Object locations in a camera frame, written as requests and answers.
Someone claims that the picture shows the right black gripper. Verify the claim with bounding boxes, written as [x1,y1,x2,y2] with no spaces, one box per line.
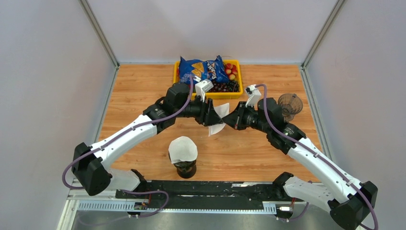
[222,101,270,134]

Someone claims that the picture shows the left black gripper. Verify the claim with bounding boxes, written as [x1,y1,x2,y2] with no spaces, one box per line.
[175,93,224,127]

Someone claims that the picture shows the white paper coffee filter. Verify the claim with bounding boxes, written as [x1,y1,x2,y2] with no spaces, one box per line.
[168,136,198,164]

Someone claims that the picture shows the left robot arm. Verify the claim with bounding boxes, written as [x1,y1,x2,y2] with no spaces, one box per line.
[67,80,223,198]

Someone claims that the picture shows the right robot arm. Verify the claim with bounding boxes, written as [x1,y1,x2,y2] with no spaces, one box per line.
[223,98,378,230]

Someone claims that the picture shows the dark coffee dripper on stand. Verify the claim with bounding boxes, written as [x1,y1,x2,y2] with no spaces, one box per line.
[169,153,198,179]

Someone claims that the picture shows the dark purple grapes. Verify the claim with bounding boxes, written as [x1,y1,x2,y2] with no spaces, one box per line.
[209,80,239,93]

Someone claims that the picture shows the red peaches bunch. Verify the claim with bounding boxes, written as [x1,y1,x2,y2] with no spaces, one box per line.
[224,63,238,81]

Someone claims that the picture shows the blue chips bag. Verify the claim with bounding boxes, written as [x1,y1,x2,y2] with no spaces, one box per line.
[178,55,230,84]

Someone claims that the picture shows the yellow plastic tray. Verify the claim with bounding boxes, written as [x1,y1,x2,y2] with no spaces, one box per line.
[172,59,244,99]

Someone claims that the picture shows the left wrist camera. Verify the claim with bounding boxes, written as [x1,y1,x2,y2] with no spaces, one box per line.
[194,79,214,102]

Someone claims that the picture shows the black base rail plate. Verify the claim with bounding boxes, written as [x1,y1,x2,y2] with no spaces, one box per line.
[115,180,292,211]

